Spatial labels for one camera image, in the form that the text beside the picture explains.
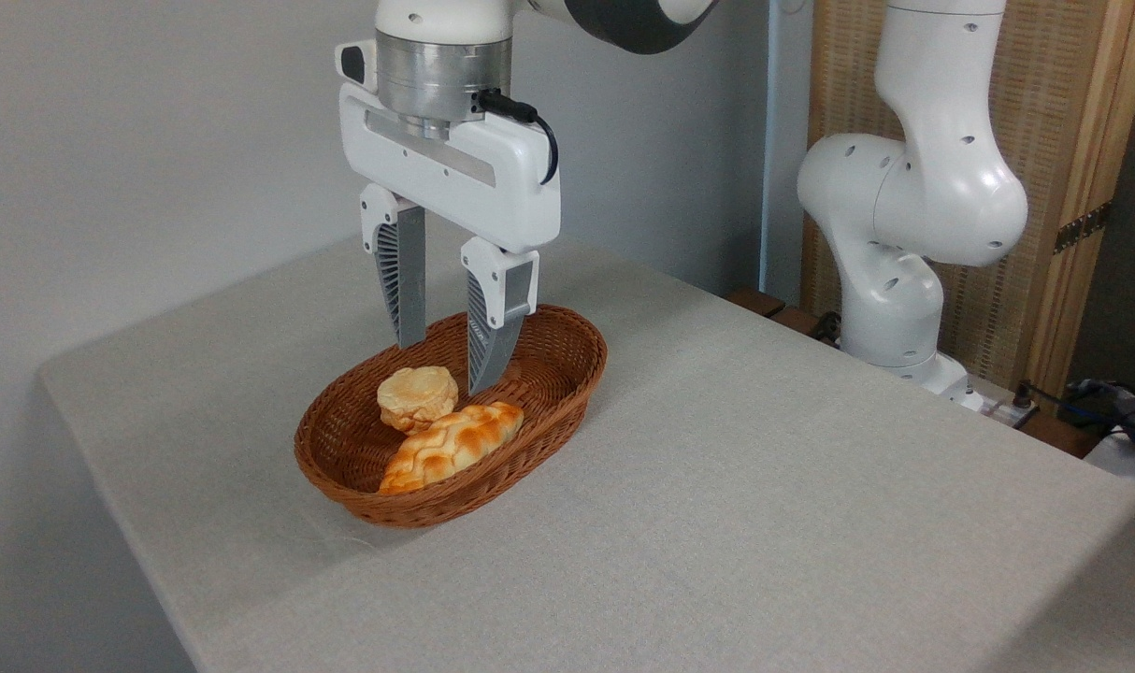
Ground black power cable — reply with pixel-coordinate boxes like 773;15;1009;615
1014;378;1129;433

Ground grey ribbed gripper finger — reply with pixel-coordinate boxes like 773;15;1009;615
461;236;540;396
359;183;428;350

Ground metal screen hinge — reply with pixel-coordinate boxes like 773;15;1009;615
1053;200;1113;256

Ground white vertical pole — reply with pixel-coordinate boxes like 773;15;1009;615
758;0;814;298

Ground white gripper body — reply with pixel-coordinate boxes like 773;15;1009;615
339;82;562;254

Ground long braided golden bread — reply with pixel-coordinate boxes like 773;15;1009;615
378;401;526;497

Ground grey tablecloth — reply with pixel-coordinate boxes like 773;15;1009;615
38;234;1135;673

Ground wooden woven folding screen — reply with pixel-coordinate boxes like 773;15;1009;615
800;0;1135;401

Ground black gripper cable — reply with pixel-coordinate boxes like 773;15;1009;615
473;88;561;186

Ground brown wicker oval basket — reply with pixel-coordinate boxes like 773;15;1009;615
294;303;610;531

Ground round pale bread roll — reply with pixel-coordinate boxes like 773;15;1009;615
376;365;460;437

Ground brown wooden bench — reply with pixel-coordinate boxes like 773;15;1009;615
725;286;843;345

